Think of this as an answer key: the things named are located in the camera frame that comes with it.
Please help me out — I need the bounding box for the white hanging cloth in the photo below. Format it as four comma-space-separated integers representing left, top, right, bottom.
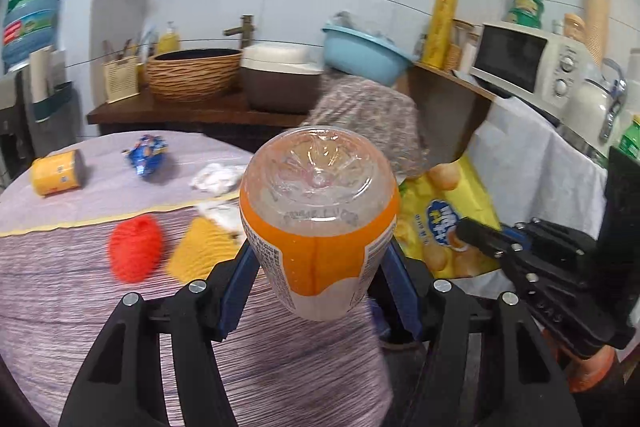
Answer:
467, 97, 608, 238

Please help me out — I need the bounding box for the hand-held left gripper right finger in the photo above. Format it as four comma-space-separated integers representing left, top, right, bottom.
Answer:
382, 242, 583, 427

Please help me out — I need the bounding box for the brown basin with white rim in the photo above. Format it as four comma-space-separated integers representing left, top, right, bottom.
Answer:
240, 44, 323, 115

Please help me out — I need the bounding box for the white kettle with metal handle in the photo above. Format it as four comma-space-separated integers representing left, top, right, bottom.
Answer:
565, 59, 628, 144

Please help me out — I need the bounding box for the yellow chips bag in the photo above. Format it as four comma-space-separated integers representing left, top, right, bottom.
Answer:
397, 155, 503, 280

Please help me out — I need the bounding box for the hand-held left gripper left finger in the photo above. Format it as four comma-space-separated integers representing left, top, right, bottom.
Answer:
59, 241, 258, 427

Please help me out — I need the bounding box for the purple striped tablecloth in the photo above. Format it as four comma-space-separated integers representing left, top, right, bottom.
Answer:
0, 202, 396, 427

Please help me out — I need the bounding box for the red foam net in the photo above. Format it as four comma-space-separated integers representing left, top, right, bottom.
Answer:
109, 214, 165, 284

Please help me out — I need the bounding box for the yellow can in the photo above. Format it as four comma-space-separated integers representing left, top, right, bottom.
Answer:
31, 149, 85, 196

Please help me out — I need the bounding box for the white tissue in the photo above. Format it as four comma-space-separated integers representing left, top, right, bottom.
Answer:
197, 201, 246, 239
192, 163, 246, 195

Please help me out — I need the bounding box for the white microwave oven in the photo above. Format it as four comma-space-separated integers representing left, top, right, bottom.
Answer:
469, 21, 583, 118

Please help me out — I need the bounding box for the wicker basket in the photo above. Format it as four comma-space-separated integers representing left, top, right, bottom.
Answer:
145, 48, 243, 102

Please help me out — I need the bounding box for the blue water jug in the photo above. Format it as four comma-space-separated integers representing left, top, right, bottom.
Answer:
1, 0, 65, 72

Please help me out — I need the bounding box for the white paper roll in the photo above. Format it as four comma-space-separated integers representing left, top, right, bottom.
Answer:
29, 47, 53, 102

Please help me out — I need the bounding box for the pale cloth with yellow trim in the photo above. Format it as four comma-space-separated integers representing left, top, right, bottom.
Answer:
0, 130, 256, 239

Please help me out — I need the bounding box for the yellow wrap roll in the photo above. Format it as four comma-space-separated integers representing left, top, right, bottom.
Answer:
421, 0, 459, 70

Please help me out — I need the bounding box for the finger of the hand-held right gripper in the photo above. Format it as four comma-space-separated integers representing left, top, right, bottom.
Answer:
456, 217, 527, 261
500, 222, 529, 241

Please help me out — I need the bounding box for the person's right hand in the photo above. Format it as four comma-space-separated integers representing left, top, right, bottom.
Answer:
570, 347, 621, 394

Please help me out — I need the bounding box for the bronze faucet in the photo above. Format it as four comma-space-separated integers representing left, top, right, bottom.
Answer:
223, 15, 254, 50

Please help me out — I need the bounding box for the blue snack wrapper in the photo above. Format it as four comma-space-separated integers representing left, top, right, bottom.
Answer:
124, 134, 169, 178

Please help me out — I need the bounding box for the yellow soap bottle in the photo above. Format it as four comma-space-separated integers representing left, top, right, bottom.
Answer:
157, 22, 181, 55

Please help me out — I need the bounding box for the stack of paper cups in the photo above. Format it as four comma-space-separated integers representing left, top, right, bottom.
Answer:
585, 0, 612, 65

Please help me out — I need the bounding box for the steel pot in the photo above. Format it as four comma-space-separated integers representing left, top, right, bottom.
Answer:
555, 122, 610, 168

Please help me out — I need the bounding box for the floral cloth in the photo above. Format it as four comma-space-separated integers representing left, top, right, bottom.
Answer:
300, 74, 431, 180

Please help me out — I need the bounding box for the beige utensil holder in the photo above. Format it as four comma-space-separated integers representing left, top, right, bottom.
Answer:
102, 39, 141, 104

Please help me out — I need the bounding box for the jar with wooden lid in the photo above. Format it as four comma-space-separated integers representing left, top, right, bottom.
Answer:
445, 19, 476, 72

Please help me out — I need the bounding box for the water dispenser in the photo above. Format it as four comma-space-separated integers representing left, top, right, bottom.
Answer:
0, 72, 81, 188

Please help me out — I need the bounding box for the crumpled clear plastic bag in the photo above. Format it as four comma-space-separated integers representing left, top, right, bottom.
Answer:
332, 11, 396, 42

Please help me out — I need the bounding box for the yellow foam net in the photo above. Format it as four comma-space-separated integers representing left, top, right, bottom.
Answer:
167, 217, 247, 284

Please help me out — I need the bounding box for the orange label plastic bottle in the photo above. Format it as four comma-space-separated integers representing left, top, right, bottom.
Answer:
239, 125, 402, 322

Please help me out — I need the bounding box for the light blue plastic basin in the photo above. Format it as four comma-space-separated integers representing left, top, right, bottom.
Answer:
321, 22, 413, 86

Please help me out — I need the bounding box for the dark wooden counter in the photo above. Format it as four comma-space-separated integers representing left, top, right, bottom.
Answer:
87, 87, 321, 152

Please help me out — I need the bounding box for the wooden cabinet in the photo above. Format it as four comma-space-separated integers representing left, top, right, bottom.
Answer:
400, 62, 496, 172

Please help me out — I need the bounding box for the green soda bottle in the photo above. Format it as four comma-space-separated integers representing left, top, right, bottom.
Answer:
619, 114, 640, 158

